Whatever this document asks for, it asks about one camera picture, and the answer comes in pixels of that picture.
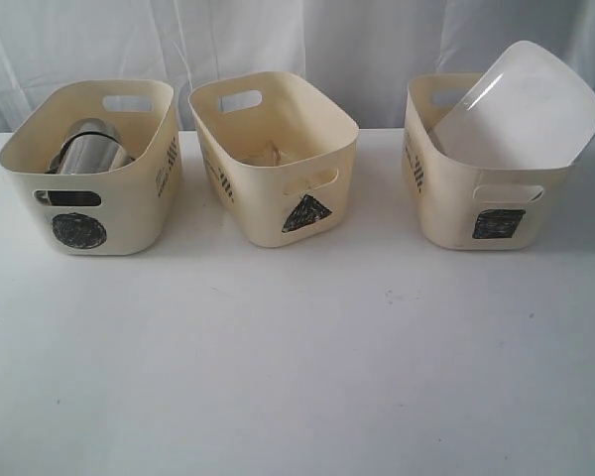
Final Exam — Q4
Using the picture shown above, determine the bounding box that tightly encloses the steel mug with handle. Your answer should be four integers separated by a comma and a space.
35, 117, 135, 207

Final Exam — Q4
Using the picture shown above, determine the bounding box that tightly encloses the cream bin with square mark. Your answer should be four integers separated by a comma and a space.
402, 72, 575, 251

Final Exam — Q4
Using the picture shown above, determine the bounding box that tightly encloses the cream bin with circle mark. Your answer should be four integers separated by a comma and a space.
0, 79, 182, 256

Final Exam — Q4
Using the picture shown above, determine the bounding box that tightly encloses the wooden chopstick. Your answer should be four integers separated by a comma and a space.
261, 141, 282, 167

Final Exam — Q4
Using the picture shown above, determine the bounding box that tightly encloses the white square plate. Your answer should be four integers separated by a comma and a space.
429, 41, 595, 170

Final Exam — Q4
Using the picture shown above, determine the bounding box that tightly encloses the white curtain backdrop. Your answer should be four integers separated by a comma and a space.
0, 1, 595, 132

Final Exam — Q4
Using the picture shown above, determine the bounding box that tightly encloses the cream bin with triangle mark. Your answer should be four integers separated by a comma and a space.
189, 71, 359, 248

